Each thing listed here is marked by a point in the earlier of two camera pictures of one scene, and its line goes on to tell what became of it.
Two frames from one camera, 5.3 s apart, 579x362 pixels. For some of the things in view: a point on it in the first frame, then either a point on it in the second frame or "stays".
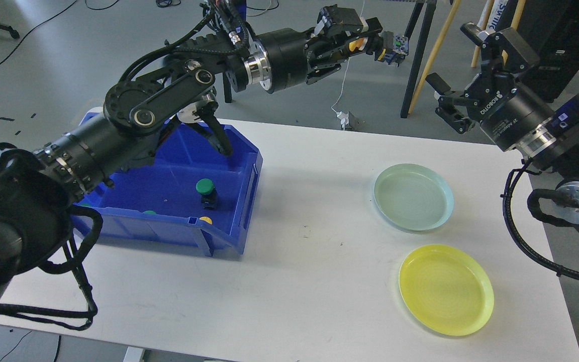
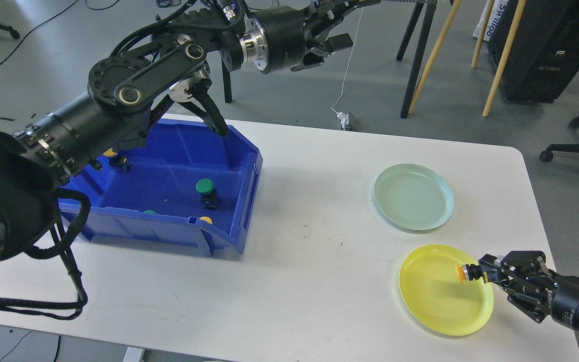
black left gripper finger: x=321 y=71 -> x=314 y=57
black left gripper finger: x=341 y=20 -> x=332 y=11
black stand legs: x=410 y=33 stays
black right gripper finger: x=503 y=52 -> x=522 y=266
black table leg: x=227 y=88 stays
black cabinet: x=563 y=33 stays
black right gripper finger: x=451 y=103 -> x=532 y=302
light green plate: x=413 y=197 stays
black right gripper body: x=506 y=109 -> x=569 y=300
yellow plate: x=447 y=289 stays
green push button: x=205 y=187 stays
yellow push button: x=386 y=46 -> x=467 y=272
